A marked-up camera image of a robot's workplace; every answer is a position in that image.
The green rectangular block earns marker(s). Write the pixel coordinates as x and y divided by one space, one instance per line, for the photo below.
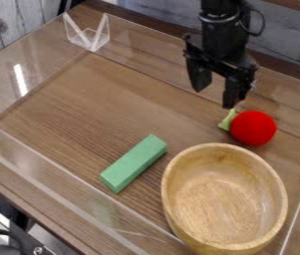
131 165

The wooden oval bowl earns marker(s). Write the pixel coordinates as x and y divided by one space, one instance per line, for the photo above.
224 199

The red plush fruit green leaf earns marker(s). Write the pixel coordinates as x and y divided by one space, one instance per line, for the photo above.
252 127

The black metal frame bracket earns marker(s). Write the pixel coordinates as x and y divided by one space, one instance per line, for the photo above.
26 242

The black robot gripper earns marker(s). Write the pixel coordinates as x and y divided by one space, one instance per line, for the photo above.
216 51

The clear acrylic tray enclosure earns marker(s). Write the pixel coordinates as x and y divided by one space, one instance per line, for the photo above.
89 85

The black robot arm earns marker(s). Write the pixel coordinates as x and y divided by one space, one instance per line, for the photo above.
222 9

